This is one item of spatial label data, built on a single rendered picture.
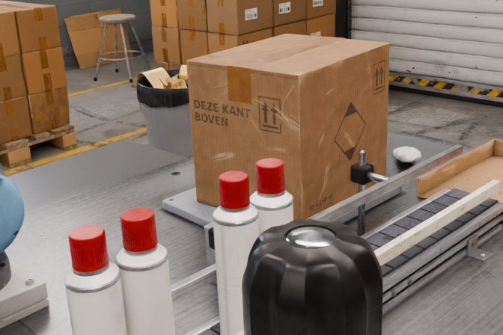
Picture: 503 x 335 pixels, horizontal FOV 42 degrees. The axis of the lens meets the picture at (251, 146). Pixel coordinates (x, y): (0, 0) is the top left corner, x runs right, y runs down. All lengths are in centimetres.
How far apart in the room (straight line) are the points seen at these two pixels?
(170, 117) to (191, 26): 150
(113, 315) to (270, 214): 22
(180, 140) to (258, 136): 209
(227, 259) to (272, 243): 37
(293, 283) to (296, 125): 70
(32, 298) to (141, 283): 38
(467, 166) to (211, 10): 312
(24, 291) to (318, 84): 54
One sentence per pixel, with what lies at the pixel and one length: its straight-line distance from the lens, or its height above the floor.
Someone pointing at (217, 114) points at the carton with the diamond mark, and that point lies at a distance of 115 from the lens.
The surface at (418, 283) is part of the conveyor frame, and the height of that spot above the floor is 84.
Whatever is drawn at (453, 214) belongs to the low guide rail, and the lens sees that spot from 107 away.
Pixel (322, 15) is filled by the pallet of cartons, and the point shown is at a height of 65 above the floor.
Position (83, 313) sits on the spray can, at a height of 101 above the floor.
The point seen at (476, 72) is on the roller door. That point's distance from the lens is 505.
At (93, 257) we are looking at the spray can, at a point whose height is 107.
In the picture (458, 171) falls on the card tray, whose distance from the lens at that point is 143.
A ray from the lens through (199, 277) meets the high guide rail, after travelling 78.
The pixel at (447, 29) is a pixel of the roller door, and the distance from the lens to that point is 510.
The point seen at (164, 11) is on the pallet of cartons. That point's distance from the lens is 472.
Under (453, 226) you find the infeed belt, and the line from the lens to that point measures 109.
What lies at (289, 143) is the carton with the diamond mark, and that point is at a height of 100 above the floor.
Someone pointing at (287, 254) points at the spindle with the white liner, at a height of 118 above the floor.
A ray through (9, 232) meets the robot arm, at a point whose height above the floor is 101.
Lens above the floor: 135
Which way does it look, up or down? 19 degrees down
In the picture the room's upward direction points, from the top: 3 degrees counter-clockwise
